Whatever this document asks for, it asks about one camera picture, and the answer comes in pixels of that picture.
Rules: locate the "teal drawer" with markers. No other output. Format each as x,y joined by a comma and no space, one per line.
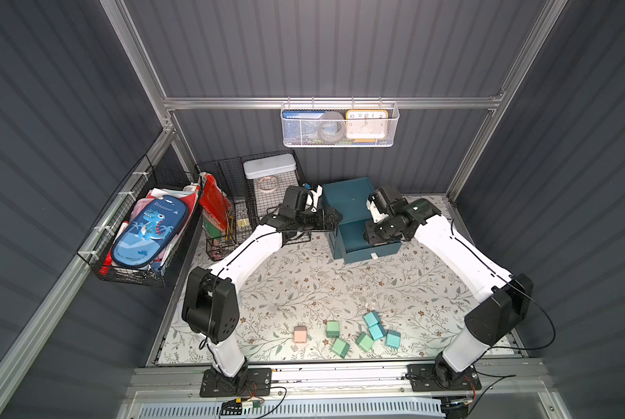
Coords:
349,244

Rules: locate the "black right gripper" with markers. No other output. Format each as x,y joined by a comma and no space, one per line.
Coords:
374,231

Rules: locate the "teal plug cube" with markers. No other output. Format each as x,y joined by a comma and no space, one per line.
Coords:
371,319
393,339
377,331

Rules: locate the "blue dinosaur pencil case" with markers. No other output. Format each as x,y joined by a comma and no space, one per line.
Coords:
149,233

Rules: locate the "white wire wall basket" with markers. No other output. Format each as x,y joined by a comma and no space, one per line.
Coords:
342,107

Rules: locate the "green plug cube right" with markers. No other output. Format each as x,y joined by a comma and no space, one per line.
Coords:
365,342

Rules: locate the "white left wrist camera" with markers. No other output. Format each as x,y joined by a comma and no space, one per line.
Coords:
312,194

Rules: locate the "red packet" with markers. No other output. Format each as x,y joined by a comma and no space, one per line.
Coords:
215,205

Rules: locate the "yellow alarm clock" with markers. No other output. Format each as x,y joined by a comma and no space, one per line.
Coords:
367,125

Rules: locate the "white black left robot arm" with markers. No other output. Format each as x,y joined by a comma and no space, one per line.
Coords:
210,305

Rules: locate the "grey tape roll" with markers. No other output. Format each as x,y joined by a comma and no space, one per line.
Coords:
331,127

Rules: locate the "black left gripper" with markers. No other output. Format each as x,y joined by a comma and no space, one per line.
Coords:
325,217

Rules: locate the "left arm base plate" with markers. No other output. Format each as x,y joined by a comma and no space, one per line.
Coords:
248,382

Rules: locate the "green plug cube front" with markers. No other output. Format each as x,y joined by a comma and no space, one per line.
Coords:
340,348

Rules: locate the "pink plug cube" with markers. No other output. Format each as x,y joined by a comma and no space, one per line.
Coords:
300,335

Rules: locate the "green plug cube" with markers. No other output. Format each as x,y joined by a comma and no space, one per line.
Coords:
365,342
333,329
340,348

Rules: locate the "white lidded box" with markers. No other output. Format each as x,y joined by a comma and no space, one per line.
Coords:
269,166

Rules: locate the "black wire side basket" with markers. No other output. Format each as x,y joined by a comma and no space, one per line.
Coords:
149,182

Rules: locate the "blue box in basket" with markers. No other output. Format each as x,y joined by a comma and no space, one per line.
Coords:
300,127

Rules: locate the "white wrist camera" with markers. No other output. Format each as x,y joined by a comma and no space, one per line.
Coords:
377,215
312,194

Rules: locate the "teal two-drawer cabinet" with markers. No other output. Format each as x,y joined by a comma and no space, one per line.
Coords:
349,198

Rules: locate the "teal plug cube top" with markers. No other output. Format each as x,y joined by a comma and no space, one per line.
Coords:
371,319

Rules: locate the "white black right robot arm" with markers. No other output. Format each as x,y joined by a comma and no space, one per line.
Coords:
503,301

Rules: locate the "black wire desk rack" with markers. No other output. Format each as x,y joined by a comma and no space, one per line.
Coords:
250,199

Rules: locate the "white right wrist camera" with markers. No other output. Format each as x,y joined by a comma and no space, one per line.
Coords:
377,215

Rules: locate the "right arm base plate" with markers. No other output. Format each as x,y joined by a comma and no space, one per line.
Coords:
436,378

